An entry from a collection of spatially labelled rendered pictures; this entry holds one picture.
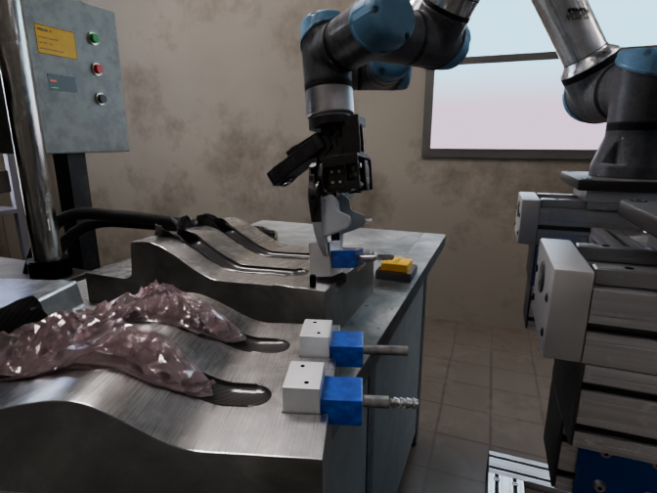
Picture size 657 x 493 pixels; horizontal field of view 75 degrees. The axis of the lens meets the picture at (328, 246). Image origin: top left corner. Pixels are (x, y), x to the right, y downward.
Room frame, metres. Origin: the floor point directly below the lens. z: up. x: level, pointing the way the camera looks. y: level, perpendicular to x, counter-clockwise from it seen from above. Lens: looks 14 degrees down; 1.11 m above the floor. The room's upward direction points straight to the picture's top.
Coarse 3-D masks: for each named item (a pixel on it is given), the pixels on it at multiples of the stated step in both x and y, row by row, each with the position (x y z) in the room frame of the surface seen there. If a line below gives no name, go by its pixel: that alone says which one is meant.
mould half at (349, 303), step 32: (160, 256) 0.71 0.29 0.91; (192, 256) 0.72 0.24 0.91; (256, 256) 0.80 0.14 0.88; (96, 288) 0.77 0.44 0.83; (128, 288) 0.74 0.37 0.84; (192, 288) 0.69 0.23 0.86; (224, 288) 0.66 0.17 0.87; (256, 288) 0.64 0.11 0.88; (288, 288) 0.62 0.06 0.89; (320, 288) 0.61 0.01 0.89; (352, 288) 0.71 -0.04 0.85; (288, 320) 0.62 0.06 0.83
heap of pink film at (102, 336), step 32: (160, 288) 0.50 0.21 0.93; (64, 320) 0.48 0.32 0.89; (96, 320) 0.48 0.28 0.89; (128, 320) 0.48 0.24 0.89; (160, 320) 0.47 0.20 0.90; (192, 320) 0.48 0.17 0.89; (224, 320) 0.50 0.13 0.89; (0, 352) 0.42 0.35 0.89; (32, 352) 0.40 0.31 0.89; (64, 352) 0.38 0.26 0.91; (96, 352) 0.37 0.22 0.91; (128, 352) 0.38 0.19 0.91; (160, 352) 0.39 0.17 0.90; (160, 384) 0.36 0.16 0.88; (192, 384) 0.38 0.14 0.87
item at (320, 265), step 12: (312, 252) 0.65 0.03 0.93; (336, 252) 0.64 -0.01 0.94; (348, 252) 0.63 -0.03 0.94; (360, 252) 0.65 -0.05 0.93; (312, 264) 0.65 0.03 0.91; (324, 264) 0.64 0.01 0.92; (336, 264) 0.64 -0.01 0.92; (348, 264) 0.63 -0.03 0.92; (360, 264) 0.65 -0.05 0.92; (324, 276) 0.64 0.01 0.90
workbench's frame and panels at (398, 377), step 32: (416, 288) 0.92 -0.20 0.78; (416, 320) 1.25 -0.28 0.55; (416, 352) 1.28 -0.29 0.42; (384, 384) 0.88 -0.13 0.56; (416, 384) 1.32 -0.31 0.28; (384, 416) 0.89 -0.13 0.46; (416, 416) 1.34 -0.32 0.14; (352, 448) 0.67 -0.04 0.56; (384, 448) 0.90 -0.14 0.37; (352, 480) 0.67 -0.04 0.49; (384, 480) 0.91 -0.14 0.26
